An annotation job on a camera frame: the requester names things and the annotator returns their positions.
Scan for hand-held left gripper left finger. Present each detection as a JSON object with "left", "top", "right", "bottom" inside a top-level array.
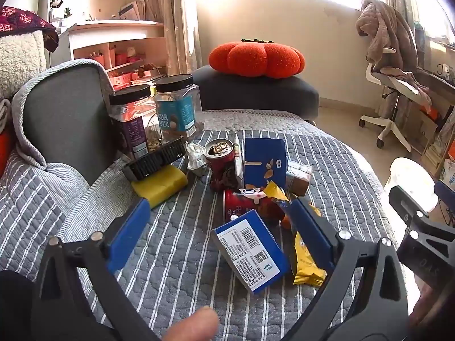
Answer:
[{"left": 30, "top": 197, "right": 160, "bottom": 341}]

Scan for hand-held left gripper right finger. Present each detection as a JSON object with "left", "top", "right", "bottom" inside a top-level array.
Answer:
[{"left": 281, "top": 196, "right": 411, "bottom": 341}]

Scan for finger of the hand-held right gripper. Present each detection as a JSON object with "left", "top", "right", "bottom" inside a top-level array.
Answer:
[
  {"left": 388, "top": 186, "right": 431, "bottom": 237},
  {"left": 434, "top": 179, "right": 455, "bottom": 226}
]

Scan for yellow snack wrapper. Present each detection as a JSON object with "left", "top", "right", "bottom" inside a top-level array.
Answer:
[{"left": 261, "top": 181, "right": 328, "bottom": 288}]

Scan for white trash bin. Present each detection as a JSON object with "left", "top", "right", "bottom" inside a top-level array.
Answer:
[{"left": 383, "top": 157, "right": 443, "bottom": 214}]

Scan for small brown drink carton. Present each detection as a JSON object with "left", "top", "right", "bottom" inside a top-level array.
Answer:
[{"left": 286, "top": 161, "right": 313, "bottom": 197}]

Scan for blue box with barcode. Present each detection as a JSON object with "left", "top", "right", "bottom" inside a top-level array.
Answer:
[{"left": 211, "top": 209, "right": 290, "bottom": 295}]

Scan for red cartoon drink can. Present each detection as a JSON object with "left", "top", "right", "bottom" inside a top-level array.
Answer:
[
  {"left": 202, "top": 138, "right": 237, "bottom": 192},
  {"left": 223, "top": 186, "right": 285, "bottom": 225}
]

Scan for blue drink carton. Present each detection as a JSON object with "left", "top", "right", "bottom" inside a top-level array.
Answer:
[{"left": 243, "top": 137, "right": 288, "bottom": 190}]

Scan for white tissue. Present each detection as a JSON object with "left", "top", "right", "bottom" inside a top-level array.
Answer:
[{"left": 185, "top": 142, "right": 208, "bottom": 177}]

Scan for person's right hand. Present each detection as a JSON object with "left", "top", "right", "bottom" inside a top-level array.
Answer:
[{"left": 409, "top": 286, "right": 455, "bottom": 341}]

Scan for person's left hand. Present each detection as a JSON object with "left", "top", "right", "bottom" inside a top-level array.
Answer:
[{"left": 166, "top": 306, "right": 220, "bottom": 341}]

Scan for striped grey quilt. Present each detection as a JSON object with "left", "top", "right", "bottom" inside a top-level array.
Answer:
[{"left": 0, "top": 59, "right": 395, "bottom": 341}]

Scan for yellow sponge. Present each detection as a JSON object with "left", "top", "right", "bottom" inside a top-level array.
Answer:
[{"left": 131, "top": 165, "right": 189, "bottom": 209}]

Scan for cardboard box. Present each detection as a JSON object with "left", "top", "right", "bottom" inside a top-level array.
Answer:
[{"left": 419, "top": 108, "right": 450, "bottom": 166}]

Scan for black plastic tray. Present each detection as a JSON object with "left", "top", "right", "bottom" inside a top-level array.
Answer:
[{"left": 123, "top": 138, "right": 188, "bottom": 182}]

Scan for white office chair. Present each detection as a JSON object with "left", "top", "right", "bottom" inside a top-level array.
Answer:
[{"left": 358, "top": 43, "right": 432, "bottom": 153}]

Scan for purple label plastic jar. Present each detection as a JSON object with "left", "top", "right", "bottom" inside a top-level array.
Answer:
[{"left": 108, "top": 84, "right": 161, "bottom": 161}]

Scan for dark desk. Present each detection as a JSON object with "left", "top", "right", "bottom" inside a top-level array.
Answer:
[{"left": 414, "top": 66, "right": 455, "bottom": 114}]

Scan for teal label plastic jar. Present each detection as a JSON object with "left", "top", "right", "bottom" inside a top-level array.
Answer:
[{"left": 154, "top": 74, "right": 203, "bottom": 145}]

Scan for orange red cushion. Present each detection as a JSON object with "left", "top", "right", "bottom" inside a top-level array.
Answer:
[{"left": 0, "top": 128, "right": 15, "bottom": 179}]

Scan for dark grey ottoman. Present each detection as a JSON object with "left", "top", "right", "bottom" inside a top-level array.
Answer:
[{"left": 190, "top": 65, "right": 320, "bottom": 121}]

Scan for pink storage basket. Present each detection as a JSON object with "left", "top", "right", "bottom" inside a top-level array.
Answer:
[{"left": 109, "top": 71, "right": 142, "bottom": 90}]

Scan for brown blanket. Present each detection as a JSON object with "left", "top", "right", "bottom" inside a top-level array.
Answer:
[{"left": 355, "top": 0, "right": 432, "bottom": 114}]

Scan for orange pumpkin cushion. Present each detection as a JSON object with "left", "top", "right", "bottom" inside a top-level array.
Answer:
[{"left": 208, "top": 38, "right": 306, "bottom": 79}]

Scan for white fleece cushion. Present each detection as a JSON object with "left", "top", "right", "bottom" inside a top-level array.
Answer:
[{"left": 0, "top": 30, "right": 48, "bottom": 101}]

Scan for white bookshelf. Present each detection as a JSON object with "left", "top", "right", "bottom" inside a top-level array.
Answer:
[{"left": 38, "top": 0, "right": 168, "bottom": 91}]

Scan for beige curtain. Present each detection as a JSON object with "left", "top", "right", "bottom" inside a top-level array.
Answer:
[{"left": 140, "top": 0, "right": 201, "bottom": 79}]

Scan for leaning books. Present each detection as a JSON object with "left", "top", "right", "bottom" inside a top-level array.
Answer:
[{"left": 119, "top": 0, "right": 147, "bottom": 21}]

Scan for dark red patterned cloth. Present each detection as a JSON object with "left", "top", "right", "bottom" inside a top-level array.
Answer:
[{"left": 0, "top": 6, "right": 60, "bottom": 52}]

